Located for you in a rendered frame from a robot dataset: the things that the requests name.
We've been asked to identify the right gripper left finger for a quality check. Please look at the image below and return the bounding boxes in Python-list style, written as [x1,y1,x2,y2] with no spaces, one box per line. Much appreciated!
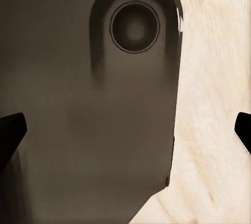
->
[0,112,27,175]

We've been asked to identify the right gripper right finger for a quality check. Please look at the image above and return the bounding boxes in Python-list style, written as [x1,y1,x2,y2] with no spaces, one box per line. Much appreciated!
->
[234,112,251,154]

